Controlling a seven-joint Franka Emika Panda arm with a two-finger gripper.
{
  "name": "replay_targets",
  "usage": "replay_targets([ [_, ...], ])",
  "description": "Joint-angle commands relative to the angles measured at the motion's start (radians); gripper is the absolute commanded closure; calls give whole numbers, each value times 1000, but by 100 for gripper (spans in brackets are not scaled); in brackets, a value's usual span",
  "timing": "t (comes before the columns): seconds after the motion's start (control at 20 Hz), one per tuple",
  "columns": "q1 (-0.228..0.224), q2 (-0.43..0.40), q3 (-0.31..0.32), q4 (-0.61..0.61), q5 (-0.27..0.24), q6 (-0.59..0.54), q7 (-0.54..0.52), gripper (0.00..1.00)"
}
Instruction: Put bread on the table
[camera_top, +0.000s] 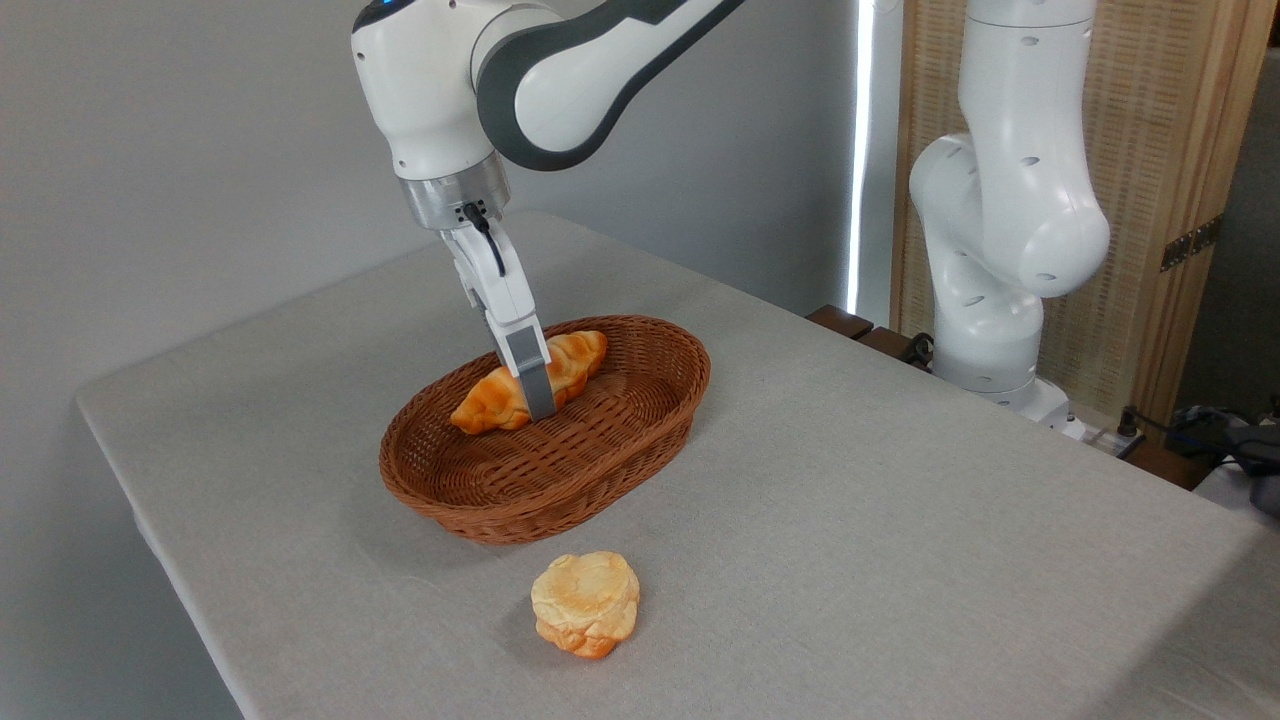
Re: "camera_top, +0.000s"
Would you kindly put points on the orange croissant bread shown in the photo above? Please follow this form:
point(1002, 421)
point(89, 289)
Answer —
point(490, 400)

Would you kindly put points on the round pale bread bun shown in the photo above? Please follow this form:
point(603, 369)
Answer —
point(585, 600)

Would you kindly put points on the dark brown wooden block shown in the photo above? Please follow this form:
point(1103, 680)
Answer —
point(1170, 466)
point(840, 321)
point(890, 343)

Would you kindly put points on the wooden rattan folding screen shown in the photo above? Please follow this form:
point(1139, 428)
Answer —
point(1160, 120)

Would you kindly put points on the dark metal screen hinge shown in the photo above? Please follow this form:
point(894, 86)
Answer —
point(1190, 243)

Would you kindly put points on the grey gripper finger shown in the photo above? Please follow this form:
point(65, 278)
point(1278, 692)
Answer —
point(535, 375)

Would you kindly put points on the black power plug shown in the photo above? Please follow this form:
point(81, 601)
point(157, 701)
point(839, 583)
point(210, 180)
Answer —
point(1128, 422)

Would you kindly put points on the brown wicker basket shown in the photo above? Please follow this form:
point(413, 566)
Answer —
point(500, 490)

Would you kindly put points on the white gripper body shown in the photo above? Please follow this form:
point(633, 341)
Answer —
point(500, 290)

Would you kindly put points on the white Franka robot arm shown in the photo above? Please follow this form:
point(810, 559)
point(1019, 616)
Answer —
point(430, 80)

